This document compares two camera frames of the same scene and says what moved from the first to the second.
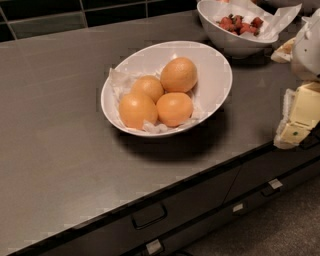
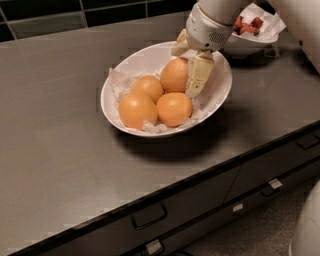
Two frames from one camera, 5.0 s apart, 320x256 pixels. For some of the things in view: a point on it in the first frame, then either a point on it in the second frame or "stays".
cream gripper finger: x=301 y=112 -> x=199 y=72
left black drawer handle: x=146 y=217 stays
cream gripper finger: x=284 y=53 -> x=182 y=44
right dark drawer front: x=266 y=168 stays
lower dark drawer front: x=183 y=240 stays
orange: x=179 y=75 stays
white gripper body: x=308 y=50 -> x=204 y=30
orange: x=149 y=85 stays
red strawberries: x=235 y=24 stays
